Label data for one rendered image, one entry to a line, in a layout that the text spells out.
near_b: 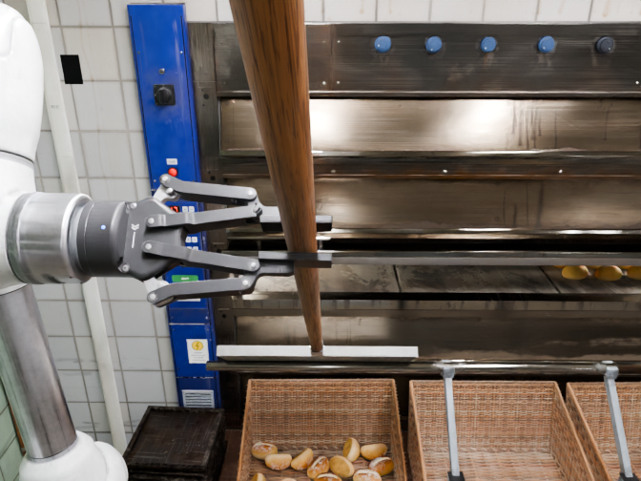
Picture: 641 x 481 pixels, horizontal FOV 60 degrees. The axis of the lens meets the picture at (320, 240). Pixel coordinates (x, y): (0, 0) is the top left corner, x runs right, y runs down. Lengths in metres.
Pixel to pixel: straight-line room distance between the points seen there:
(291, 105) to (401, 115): 1.51
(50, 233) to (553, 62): 1.58
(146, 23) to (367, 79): 0.66
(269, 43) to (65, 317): 2.04
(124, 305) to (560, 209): 1.54
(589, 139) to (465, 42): 0.50
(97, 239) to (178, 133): 1.27
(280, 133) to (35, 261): 0.33
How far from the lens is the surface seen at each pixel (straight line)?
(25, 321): 1.23
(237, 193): 0.56
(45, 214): 0.57
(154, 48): 1.77
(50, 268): 0.57
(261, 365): 1.70
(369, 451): 2.19
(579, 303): 2.19
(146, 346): 2.21
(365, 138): 1.77
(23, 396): 1.29
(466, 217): 1.90
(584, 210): 2.03
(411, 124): 1.79
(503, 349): 2.19
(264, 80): 0.26
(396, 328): 2.09
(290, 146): 0.32
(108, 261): 0.55
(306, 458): 2.16
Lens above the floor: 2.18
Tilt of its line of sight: 24 degrees down
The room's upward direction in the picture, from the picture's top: straight up
